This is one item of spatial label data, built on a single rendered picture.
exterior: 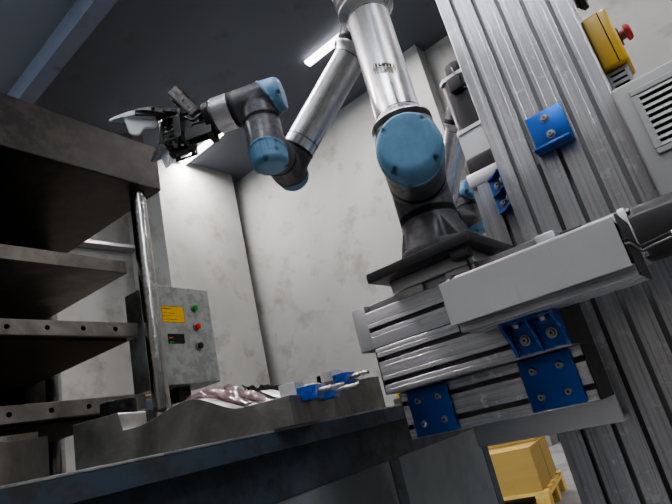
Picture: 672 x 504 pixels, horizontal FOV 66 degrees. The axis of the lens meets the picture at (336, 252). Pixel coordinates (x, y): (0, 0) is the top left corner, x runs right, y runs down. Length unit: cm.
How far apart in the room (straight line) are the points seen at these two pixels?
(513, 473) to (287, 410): 297
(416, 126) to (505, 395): 49
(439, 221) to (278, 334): 937
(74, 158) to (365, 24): 124
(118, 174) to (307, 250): 798
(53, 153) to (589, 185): 161
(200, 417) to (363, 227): 817
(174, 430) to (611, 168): 98
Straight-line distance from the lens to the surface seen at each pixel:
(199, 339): 225
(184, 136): 114
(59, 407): 181
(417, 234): 101
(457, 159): 170
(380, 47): 106
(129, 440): 121
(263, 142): 104
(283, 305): 1023
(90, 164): 205
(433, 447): 168
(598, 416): 103
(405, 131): 93
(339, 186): 965
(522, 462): 386
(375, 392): 150
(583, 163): 113
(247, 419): 106
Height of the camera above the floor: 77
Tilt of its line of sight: 19 degrees up
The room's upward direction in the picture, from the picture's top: 14 degrees counter-clockwise
